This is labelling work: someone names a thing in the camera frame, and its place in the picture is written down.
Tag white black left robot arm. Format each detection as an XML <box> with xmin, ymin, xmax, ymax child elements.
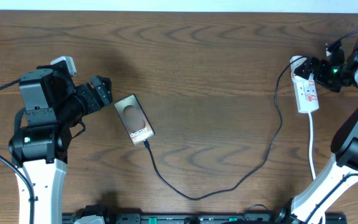
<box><xmin>9</xmin><ymin>67</ymin><xmax>112</xmax><ymax>223</ymax></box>

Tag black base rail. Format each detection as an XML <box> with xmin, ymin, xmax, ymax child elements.
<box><xmin>62</xmin><ymin>212</ymin><xmax>347</xmax><ymax>224</ymax></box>

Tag white power strip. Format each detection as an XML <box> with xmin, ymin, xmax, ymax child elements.
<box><xmin>291</xmin><ymin>71</ymin><xmax>319</xmax><ymax>114</ymax></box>

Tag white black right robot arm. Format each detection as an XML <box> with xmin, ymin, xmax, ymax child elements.
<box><xmin>281</xmin><ymin>39</ymin><xmax>358</xmax><ymax>223</ymax></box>

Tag black usb charging cable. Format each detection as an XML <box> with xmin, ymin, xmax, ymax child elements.
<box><xmin>142</xmin><ymin>55</ymin><xmax>307</xmax><ymax>201</ymax></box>

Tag white usb wall charger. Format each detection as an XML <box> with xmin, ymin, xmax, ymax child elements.
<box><xmin>290</xmin><ymin>55</ymin><xmax>306</xmax><ymax>83</ymax></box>

